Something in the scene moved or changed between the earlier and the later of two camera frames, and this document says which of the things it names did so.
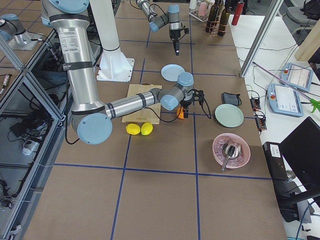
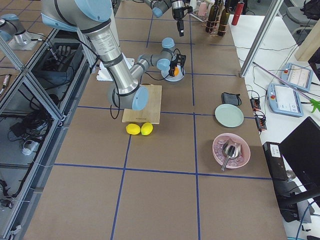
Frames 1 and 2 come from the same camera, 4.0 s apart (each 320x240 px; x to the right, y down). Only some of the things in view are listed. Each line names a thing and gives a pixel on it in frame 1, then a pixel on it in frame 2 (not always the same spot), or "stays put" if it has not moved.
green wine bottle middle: [224, 22] stays put
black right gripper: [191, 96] to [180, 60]
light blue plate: [170, 72] stays put
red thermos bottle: [238, 12] stays put
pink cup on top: [202, 9] stays put
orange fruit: [180, 112] to [176, 71]
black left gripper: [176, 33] to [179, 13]
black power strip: [260, 121] stays put
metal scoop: [231, 149] stays put
